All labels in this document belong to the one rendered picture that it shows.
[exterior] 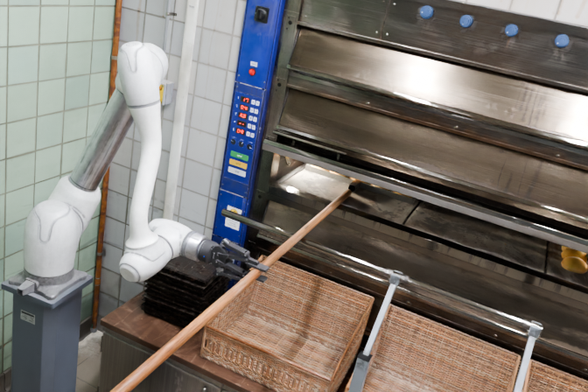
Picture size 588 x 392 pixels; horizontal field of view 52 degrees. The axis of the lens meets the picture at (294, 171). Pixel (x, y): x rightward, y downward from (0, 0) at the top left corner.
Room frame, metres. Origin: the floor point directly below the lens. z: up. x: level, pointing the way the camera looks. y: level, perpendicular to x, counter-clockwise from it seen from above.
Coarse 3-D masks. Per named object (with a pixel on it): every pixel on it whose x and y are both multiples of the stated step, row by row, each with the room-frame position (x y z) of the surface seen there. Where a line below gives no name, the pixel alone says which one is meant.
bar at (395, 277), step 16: (224, 208) 2.16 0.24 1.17; (256, 224) 2.09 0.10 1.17; (304, 240) 2.02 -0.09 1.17; (336, 256) 1.97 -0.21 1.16; (352, 256) 1.96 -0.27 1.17; (384, 272) 1.90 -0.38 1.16; (400, 272) 1.91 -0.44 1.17; (416, 288) 1.86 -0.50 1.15; (432, 288) 1.85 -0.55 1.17; (384, 304) 1.83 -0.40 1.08; (464, 304) 1.80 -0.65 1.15; (480, 304) 1.79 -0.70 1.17; (512, 320) 1.74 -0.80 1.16; (528, 320) 1.74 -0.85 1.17; (528, 336) 1.73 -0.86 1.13; (368, 352) 1.71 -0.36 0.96; (528, 352) 1.68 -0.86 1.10; (352, 384) 1.68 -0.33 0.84
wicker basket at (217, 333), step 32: (256, 288) 2.40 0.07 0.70; (320, 288) 2.32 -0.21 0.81; (224, 320) 2.16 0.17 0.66; (256, 320) 2.31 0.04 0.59; (288, 320) 2.31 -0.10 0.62; (320, 320) 2.27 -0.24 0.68; (352, 320) 2.24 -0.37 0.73; (224, 352) 2.05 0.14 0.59; (256, 352) 1.93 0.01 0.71; (288, 352) 2.13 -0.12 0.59; (320, 352) 2.17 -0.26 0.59; (352, 352) 2.08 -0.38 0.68; (288, 384) 1.87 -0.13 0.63; (320, 384) 1.83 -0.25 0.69
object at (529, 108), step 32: (320, 32) 2.48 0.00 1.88; (288, 64) 2.44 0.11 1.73; (320, 64) 2.43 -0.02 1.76; (352, 64) 2.39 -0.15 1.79; (384, 64) 2.36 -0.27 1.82; (416, 64) 2.32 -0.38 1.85; (448, 64) 2.29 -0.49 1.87; (416, 96) 2.27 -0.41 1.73; (448, 96) 2.24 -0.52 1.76; (480, 96) 2.21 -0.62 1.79; (512, 96) 2.18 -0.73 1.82; (544, 96) 2.16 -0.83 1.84; (576, 96) 2.13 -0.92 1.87; (512, 128) 2.12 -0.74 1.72; (544, 128) 2.11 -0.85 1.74; (576, 128) 2.08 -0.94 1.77
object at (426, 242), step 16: (272, 192) 2.48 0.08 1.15; (288, 192) 2.45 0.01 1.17; (304, 192) 2.47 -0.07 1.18; (320, 208) 2.39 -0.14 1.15; (336, 208) 2.37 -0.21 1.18; (352, 208) 2.40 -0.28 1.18; (368, 224) 2.32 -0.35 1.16; (384, 224) 2.29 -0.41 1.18; (400, 224) 2.32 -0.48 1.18; (416, 240) 2.24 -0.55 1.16; (432, 240) 2.23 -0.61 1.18; (464, 256) 2.17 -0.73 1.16; (480, 256) 2.16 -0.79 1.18; (512, 272) 2.11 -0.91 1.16; (528, 272) 2.10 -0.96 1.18; (544, 288) 2.06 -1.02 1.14; (560, 288) 2.04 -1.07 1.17; (576, 288) 2.04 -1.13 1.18
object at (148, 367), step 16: (288, 240) 1.92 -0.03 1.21; (272, 256) 1.78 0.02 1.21; (256, 272) 1.66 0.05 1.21; (240, 288) 1.55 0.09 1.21; (224, 304) 1.46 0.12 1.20; (192, 320) 1.35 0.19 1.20; (208, 320) 1.38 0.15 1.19; (176, 336) 1.27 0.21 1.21; (160, 352) 1.20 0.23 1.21; (144, 368) 1.13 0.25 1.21; (128, 384) 1.07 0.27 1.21
